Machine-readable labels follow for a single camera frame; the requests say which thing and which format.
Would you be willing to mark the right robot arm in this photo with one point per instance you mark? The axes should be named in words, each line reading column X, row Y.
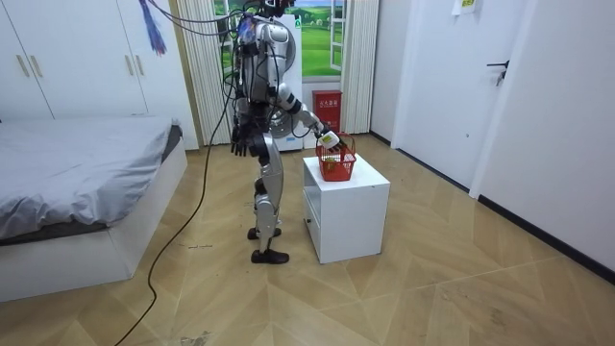
column 300, row 113

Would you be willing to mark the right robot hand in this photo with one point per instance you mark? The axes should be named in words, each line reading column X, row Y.
column 330, row 140

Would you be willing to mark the white bedside cabinet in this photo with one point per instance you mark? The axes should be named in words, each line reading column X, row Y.
column 351, row 216

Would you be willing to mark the grey bed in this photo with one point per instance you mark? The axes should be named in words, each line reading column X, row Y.
column 72, row 168

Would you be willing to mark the white door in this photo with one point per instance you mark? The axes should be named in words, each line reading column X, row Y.
column 442, row 96

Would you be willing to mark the beige pleated curtain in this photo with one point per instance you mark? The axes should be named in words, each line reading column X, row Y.
column 204, row 81
column 359, row 67

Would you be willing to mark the white washing machine tower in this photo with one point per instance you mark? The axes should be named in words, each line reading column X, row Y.
column 290, row 144

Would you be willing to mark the white wardrobe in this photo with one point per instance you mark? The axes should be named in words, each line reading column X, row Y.
column 81, row 57

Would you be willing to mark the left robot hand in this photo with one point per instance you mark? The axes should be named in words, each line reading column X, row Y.
column 239, row 140

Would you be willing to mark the robot body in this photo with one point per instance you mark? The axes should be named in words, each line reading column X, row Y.
column 269, row 57

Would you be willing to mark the white and yellow wall sign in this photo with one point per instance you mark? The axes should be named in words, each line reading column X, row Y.
column 463, row 7

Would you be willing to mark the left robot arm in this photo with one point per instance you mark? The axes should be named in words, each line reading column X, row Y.
column 241, row 111

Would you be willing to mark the red plastic basket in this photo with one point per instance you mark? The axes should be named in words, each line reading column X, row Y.
column 338, row 170

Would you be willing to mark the robot legs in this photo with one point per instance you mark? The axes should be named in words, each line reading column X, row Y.
column 271, row 178

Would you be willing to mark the red fire equipment box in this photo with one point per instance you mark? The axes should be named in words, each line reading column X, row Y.
column 327, row 108

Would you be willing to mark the landscape window wall poster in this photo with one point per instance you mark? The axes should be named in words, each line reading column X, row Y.
column 317, row 43

